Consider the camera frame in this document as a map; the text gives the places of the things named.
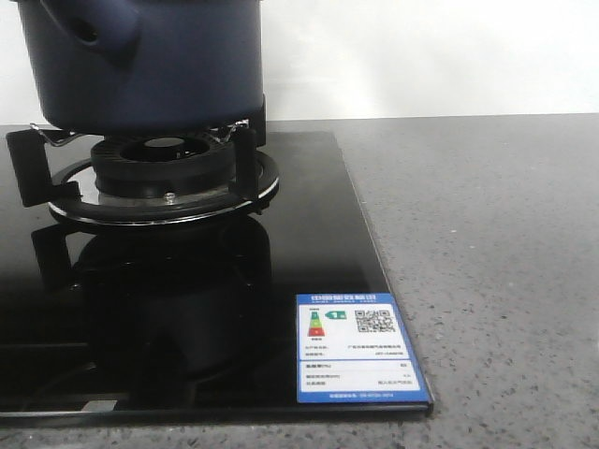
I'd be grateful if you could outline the right black pot support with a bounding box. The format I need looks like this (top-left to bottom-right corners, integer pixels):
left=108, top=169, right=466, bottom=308
left=7, top=106, right=280, bottom=229

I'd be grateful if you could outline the dark blue cooking pot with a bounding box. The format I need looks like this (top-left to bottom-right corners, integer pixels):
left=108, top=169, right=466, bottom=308
left=17, top=1, right=264, bottom=135

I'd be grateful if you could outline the blue energy label sticker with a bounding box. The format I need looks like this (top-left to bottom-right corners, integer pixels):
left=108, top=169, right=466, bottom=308
left=296, top=293, right=431, bottom=405

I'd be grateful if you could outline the right gas burner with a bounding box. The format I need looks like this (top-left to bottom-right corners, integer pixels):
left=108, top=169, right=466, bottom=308
left=91, top=133, right=235, bottom=198

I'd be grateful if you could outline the black glass gas stove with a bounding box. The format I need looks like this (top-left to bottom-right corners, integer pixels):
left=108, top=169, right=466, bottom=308
left=1, top=130, right=433, bottom=427

